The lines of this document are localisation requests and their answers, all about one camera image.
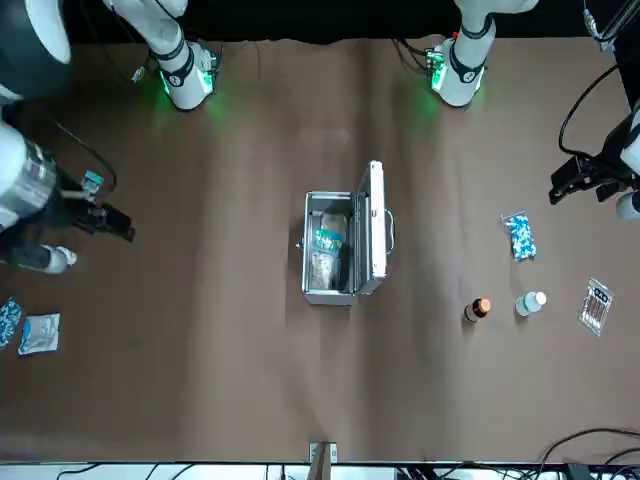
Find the white plastic bottle green label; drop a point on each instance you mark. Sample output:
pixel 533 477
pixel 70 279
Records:
pixel 530 304

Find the blue cotton swab packet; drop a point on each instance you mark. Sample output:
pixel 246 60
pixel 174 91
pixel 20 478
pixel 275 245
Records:
pixel 330 239

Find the silver aluminium medicine case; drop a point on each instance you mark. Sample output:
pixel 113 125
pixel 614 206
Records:
pixel 372 225

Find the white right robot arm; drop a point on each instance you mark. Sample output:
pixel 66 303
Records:
pixel 20 165

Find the beige bandage roll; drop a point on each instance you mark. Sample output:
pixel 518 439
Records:
pixel 334 221

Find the white gauze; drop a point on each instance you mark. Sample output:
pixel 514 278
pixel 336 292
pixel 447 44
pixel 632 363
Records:
pixel 324 270

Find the small teal plaster packet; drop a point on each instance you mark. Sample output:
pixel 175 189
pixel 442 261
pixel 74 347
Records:
pixel 94 181

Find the brown bottle with orange cap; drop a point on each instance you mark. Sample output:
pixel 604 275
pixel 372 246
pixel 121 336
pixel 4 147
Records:
pixel 477 310

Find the blue white capsule bag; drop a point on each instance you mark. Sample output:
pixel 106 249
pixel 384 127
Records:
pixel 520 237
pixel 9 322

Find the clear pack of brown vials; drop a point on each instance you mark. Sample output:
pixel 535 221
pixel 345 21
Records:
pixel 596 307

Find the grey metal table bracket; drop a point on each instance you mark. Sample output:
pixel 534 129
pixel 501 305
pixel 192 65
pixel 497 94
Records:
pixel 322 460

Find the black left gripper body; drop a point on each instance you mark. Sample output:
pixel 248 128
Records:
pixel 612 162

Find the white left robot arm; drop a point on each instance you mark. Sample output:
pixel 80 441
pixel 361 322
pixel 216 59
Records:
pixel 467 60

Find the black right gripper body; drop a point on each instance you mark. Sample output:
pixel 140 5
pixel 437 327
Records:
pixel 75 212

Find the white blue surgical packet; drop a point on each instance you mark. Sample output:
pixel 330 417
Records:
pixel 39 334

